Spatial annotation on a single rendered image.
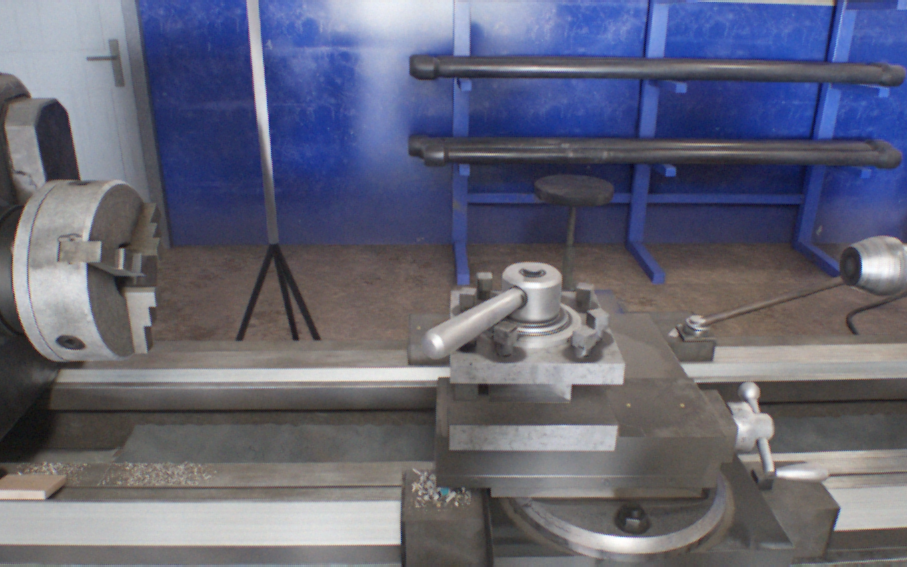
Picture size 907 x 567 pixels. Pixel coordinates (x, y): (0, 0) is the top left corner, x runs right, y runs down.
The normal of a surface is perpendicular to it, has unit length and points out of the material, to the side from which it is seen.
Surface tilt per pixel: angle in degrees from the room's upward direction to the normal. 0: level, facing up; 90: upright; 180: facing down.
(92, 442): 0
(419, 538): 90
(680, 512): 0
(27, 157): 90
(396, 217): 90
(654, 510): 0
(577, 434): 90
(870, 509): 36
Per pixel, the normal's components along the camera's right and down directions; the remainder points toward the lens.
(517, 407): 0.01, -0.91
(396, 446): 0.22, -0.88
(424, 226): 0.04, 0.40
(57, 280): 0.04, 0.11
